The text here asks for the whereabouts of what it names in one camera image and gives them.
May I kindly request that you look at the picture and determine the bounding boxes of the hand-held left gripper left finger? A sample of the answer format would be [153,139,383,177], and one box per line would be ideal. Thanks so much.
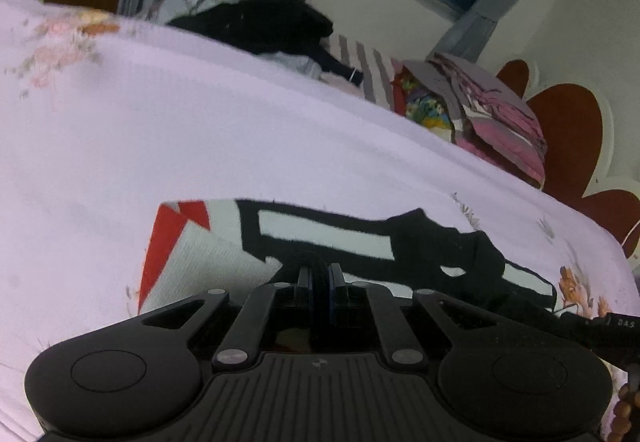
[141,265,317,371]

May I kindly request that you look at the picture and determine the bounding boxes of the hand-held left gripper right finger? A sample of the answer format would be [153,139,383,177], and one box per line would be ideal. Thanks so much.
[326,263,502,369]

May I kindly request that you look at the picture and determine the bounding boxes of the striped cartoon knit sweater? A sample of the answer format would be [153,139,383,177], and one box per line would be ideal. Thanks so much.
[136,197,559,319]

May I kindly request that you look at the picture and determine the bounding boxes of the black clothes heap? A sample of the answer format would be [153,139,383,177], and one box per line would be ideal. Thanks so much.
[166,0,367,86]

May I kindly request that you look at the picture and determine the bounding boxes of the pink floral bed sheet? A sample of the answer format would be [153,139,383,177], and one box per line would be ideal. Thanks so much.
[0,0,640,442]

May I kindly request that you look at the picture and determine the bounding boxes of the colourful printed cloth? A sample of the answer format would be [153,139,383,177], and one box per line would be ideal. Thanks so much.
[391,65,457,135]

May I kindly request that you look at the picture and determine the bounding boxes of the red scalloped headboard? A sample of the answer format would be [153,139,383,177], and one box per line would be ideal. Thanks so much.
[494,59,640,264]

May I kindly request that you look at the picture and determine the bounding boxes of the grey striped cloth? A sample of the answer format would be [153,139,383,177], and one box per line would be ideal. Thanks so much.
[324,34,402,109]

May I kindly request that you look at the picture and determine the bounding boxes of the stack of pink folded bedding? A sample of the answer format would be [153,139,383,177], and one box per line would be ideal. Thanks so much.
[425,51,549,189]

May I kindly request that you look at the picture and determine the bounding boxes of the wooden bead bracelet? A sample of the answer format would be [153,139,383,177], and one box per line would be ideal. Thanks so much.
[606,381,640,442]

